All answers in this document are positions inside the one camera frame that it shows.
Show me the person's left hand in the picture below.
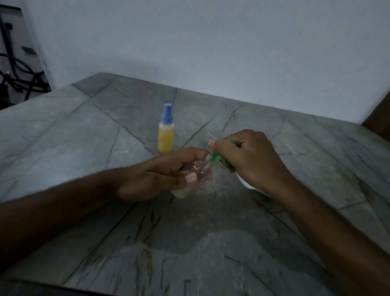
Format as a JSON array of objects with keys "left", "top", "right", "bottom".
[{"left": 112, "top": 147, "right": 213, "bottom": 202}]

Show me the person's right hand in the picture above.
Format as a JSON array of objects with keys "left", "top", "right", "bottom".
[{"left": 207, "top": 129, "right": 294, "bottom": 197}]

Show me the large white bottle green pump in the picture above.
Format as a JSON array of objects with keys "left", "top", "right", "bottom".
[{"left": 209, "top": 139, "right": 272, "bottom": 199}]

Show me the small clear bottle red label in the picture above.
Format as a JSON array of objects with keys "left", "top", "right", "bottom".
[{"left": 158, "top": 120, "right": 175, "bottom": 154}]

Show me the small clear bottle white cap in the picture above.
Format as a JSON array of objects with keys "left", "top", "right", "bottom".
[{"left": 170, "top": 153, "right": 219, "bottom": 200}]

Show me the blue spray cap with tube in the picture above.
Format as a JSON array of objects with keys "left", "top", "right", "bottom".
[{"left": 161, "top": 103, "right": 173, "bottom": 125}]

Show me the person's right forearm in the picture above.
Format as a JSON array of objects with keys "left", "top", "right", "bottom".
[{"left": 271, "top": 175, "right": 390, "bottom": 296}]

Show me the person's left forearm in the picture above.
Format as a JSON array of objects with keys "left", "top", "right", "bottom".
[{"left": 0, "top": 169, "right": 119, "bottom": 269}]

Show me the brown wooden door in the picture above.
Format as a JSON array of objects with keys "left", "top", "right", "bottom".
[{"left": 362, "top": 91, "right": 390, "bottom": 143}]

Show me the black coiled hose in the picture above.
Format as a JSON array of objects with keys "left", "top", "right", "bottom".
[{"left": 0, "top": 52, "right": 52, "bottom": 102}]

